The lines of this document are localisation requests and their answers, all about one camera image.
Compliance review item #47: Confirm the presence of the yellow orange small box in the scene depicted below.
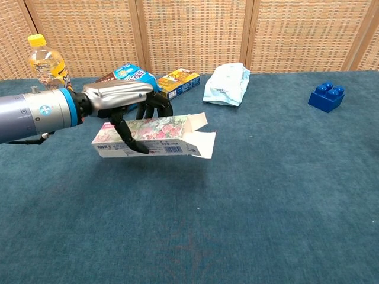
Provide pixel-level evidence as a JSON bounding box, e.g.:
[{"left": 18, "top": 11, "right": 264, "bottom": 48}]
[{"left": 156, "top": 67, "right": 201, "bottom": 101}]

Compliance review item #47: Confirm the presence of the yellow cap drink bottle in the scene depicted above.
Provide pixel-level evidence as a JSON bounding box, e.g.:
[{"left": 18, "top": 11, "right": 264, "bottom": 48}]
[{"left": 27, "top": 34, "right": 75, "bottom": 91}]

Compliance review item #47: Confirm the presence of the woven bamboo folding screen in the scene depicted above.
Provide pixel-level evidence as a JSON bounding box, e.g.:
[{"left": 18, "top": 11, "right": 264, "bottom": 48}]
[{"left": 0, "top": 0, "right": 379, "bottom": 81}]

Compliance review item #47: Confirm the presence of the floral toothpaste carton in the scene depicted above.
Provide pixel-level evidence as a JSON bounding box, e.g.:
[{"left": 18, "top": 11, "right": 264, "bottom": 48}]
[{"left": 91, "top": 112, "right": 217, "bottom": 160}]

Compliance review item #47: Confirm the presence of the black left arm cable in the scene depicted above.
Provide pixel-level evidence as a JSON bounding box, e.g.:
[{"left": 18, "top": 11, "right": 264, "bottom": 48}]
[{"left": 5, "top": 131, "right": 56, "bottom": 146}]

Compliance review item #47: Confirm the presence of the blue snack box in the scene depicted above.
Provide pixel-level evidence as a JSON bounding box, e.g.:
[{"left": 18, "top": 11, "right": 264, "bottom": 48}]
[{"left": 94, "top": 62, "right": 158, "bottom": 114}]

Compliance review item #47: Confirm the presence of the blue felt table cloth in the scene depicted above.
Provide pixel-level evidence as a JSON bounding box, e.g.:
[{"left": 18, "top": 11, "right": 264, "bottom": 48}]
[{"left": 0, "top": 70, "right": 379, "bottom": 284}]

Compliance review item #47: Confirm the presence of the light blue wipes pack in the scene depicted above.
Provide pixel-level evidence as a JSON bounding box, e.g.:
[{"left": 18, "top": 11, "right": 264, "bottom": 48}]
[{"left": 203, "top": 62, "right": 251, "bottom": 107}]

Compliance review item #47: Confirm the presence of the blue toy brick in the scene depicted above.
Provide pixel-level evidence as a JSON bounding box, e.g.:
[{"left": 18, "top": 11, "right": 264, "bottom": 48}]
[{"left": 307, "top": 81, "right": 346, "bottom": 114}]

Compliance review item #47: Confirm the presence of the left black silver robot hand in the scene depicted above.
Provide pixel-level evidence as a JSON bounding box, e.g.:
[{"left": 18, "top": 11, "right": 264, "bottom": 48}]
[{"left": 72, "top": 80, "right": 174, "bottom": 155}]

